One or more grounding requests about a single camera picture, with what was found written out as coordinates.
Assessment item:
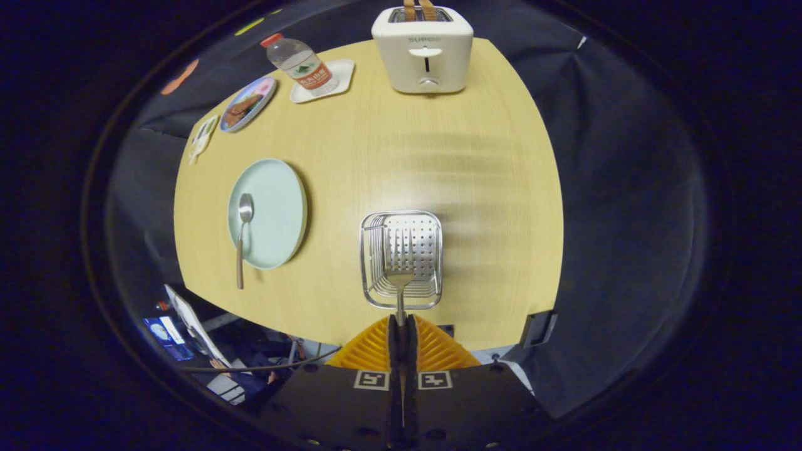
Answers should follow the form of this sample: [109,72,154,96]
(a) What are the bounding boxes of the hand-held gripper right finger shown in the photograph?
[404,315,552,451]

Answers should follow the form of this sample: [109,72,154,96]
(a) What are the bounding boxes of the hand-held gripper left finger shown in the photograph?
[260,315,405,451]

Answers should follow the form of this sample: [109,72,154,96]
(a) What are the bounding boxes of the silver fork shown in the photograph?
[383,241,416,328]

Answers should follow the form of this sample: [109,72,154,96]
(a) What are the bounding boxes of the silver spoon wooden handle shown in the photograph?
[236,193,254,290]

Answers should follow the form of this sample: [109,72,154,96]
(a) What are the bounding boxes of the metal mesh basket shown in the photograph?
[360,210,444,311]

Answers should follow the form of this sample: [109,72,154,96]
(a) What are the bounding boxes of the light green plate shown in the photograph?
[227,158,308,271]

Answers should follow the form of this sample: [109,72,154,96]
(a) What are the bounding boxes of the white board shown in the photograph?
[164,285,232,370]

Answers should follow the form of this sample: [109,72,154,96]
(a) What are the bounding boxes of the blue lit screen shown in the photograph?
[141,316,195,362]

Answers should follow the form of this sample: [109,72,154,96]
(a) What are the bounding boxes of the black backdrop cloth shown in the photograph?
[107,0,712,420]

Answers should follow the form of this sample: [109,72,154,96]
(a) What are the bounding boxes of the small white square tray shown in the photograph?
[289,59,355,104]

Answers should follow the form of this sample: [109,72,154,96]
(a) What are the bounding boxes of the brown meat pieces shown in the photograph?
[224,94,264,126]

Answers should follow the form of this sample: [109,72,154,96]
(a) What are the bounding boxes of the small white sauce dish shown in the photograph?
[188,115,219,165]

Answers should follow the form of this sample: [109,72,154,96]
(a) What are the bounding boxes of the blue patterned plate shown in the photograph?
[219,76,278,133]

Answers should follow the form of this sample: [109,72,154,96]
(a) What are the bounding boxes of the clear water bottle red cap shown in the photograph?
[261,33,340,96]

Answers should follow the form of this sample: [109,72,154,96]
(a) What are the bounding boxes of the white toaster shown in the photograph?
[371,5,474,95]

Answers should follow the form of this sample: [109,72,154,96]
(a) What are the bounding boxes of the black table bracket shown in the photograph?
[519,310,557,349]

